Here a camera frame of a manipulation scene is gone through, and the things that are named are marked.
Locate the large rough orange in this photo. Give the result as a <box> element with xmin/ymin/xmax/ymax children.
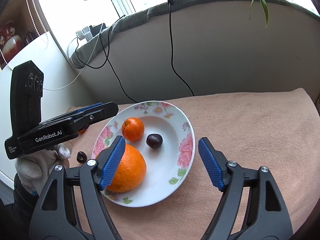
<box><xmin>105</xmin><ymin>144</ymin><xmax>147</xmax><ymax>193</ymax></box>

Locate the white power strip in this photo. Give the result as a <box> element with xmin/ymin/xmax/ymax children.
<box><xmin>76</xmin><ymin>26</ymin><xmax>93</xmax><ymax>42</ymax></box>

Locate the dark plum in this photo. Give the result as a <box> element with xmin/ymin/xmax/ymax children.
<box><xmin>146</xmin><ymin>133</ymin><xmax>163</xmax><ymax>149</ymax></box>

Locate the white gloved left hand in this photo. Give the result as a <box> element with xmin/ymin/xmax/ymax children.
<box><xmin>15</xmin><ymin>141</ymin><xmax>72</xmax><ymax>195</ymax></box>

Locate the black power adapter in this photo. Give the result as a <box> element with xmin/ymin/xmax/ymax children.
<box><xmin>89</xmin><ymin>23</ymin><xmax>106</xmax><ymax>37</ymax></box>

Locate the white cable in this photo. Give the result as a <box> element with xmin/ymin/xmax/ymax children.
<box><xmin>0</xmin><ymin>27</ymin><xmax>104</xmax><ymax>91</ymax></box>

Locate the black cable right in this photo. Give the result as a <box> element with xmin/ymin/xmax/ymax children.
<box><xmin>168</xmin><ymin>3</ymin><xmax>195</xmax><ymax>97</ymax></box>

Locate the mandarin with stem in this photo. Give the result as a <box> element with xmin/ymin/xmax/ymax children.
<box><xmin>121</xmin><ymin>117</ymin><xmax>145</xmax><ymax>142</ymax></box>

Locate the grey sill cloth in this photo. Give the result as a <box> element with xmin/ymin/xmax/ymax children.
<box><xmin>71</xmin><ymin>0</ymin><xmax>319</xmax><ymax>70</ymax></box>

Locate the white cabinet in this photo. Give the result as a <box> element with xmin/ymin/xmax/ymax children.
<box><xmin>1</xmin><ymin>32</ymin><xmax>96</xmax><ymax>185</ymax></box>

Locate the red white jar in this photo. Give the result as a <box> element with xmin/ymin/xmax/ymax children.
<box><xmin>1</xmin><ymin>21</ymin><xmax>22</xmax><ymax>62</ymax></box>

